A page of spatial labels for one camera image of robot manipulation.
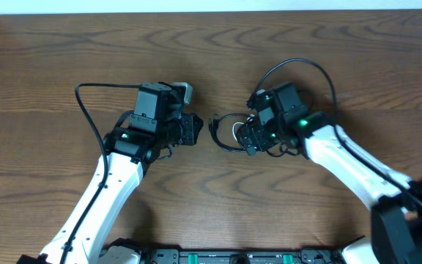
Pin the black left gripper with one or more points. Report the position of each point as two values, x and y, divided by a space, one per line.
193 128

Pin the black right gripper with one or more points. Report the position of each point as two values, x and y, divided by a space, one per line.
248 141

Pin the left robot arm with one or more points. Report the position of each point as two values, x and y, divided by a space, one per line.
157 123

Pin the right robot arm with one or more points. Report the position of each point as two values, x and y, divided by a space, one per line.
393 198

